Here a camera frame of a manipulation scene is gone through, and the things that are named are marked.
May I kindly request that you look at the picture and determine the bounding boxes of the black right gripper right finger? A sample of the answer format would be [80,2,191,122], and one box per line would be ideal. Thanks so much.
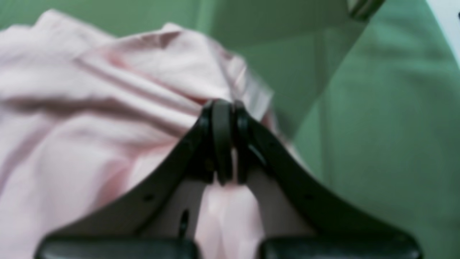
[234,101,404,237]

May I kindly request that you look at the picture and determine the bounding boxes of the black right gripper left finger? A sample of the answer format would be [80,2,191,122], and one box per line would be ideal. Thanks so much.
[54,100,233,236]

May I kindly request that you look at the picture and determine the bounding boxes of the pink t-shirt black print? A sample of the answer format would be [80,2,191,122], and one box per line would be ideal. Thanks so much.
[1,10,295,259]

